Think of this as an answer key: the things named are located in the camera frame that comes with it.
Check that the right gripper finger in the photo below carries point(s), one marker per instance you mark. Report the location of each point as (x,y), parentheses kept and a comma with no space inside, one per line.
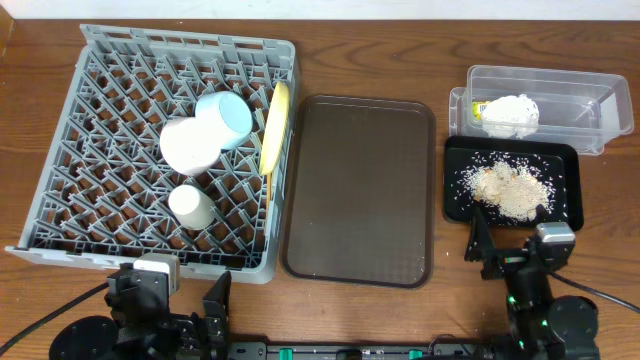
(541,214)
(481,245)

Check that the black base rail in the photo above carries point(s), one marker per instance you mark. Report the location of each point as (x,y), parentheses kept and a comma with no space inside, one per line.
(441,347)

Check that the light blue bowl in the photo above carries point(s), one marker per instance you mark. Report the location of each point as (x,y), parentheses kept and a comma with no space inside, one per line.
(227,115)

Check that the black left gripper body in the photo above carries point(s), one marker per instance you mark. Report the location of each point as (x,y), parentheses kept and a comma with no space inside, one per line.
(167,310)

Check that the clear plastic bin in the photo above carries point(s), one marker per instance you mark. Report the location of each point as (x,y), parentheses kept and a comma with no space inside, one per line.
(581,109)

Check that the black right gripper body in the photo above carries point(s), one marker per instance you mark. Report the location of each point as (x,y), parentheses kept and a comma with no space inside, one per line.
(526,292)

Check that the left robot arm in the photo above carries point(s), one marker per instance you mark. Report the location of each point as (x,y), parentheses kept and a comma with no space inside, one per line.
(91,338)

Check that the black waste tray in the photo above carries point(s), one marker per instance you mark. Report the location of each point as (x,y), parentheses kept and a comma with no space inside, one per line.
(556,166)

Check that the brown serving tray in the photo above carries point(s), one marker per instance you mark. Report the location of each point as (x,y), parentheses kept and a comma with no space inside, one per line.
(361,204)

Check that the yellow plate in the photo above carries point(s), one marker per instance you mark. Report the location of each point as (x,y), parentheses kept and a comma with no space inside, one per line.
(274,132)

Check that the white paper napkin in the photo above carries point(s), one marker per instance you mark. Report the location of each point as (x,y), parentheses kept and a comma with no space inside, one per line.
(510,116)

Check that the spilled rice food waste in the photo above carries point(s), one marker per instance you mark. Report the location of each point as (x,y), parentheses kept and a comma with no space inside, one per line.
(515,192)

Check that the grey plastic dish rack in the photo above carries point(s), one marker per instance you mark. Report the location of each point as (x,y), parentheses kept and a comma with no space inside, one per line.
(102,197)

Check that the white cup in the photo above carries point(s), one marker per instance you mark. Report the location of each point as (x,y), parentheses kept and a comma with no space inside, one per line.
(192,208)

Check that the wooden chopstick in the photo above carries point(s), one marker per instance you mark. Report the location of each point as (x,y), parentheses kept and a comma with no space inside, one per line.
(269,181)

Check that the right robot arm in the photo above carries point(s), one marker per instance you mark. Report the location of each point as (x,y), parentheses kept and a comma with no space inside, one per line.
(542,326)

